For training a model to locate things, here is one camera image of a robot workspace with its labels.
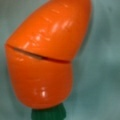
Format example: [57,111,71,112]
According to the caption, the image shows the orange toy carrot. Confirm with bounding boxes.
[5,0,92,120]

